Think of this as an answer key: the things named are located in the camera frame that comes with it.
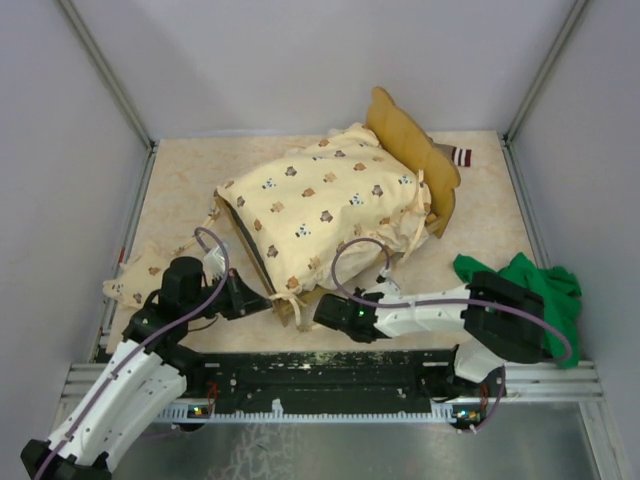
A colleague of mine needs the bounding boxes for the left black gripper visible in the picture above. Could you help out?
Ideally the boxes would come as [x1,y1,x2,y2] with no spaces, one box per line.
[184,267,273,320]

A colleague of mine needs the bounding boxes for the cream animal print cushion cover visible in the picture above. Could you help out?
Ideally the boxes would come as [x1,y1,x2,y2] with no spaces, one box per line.
[172,121,434,334]

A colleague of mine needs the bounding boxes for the wooden pet bed frame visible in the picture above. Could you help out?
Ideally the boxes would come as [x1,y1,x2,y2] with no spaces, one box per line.
[216,87,461,318]

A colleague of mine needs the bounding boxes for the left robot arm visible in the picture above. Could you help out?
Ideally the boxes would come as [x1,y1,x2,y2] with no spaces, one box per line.
[21,257,272,479]

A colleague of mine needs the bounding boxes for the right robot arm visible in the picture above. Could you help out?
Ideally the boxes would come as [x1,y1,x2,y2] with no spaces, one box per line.
[313,271,545,396]

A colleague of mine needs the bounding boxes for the small cream animal pillow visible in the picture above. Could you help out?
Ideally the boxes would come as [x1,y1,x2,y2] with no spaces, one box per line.
[102,242,171,308]

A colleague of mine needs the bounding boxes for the brown striped sock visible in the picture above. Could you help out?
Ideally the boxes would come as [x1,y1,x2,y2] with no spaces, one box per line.
[435,143,472,168]

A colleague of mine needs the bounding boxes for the green cloth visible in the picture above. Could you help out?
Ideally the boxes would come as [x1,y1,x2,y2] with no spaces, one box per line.
[453,252,582,369]

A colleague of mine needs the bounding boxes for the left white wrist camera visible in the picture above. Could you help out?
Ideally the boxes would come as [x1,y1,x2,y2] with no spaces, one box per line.
[203,242,228,279]

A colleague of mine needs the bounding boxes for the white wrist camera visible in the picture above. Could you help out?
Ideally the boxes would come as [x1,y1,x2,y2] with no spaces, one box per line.
[203,242,228,279]
[374,268,400,296]

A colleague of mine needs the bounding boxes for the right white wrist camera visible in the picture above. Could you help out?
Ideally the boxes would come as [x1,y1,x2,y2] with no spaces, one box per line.
[374,268,400,296]

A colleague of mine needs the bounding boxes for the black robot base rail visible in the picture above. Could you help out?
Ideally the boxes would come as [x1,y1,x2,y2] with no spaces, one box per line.
[59,349,601,431]

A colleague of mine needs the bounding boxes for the left aluminium frame post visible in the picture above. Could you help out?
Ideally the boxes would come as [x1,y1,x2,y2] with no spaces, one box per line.
[54,0,155,151]

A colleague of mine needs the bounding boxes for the aluminium frame post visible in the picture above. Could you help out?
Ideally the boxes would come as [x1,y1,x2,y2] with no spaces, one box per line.
[502,0,592,147]
[54,0,155,151]

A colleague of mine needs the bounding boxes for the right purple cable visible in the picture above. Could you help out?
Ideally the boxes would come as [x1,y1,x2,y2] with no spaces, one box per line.
[332,238,574,436]

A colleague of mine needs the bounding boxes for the right aluminium frame post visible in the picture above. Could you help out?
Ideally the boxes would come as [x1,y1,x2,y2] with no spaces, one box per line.
[502,0,592,147]

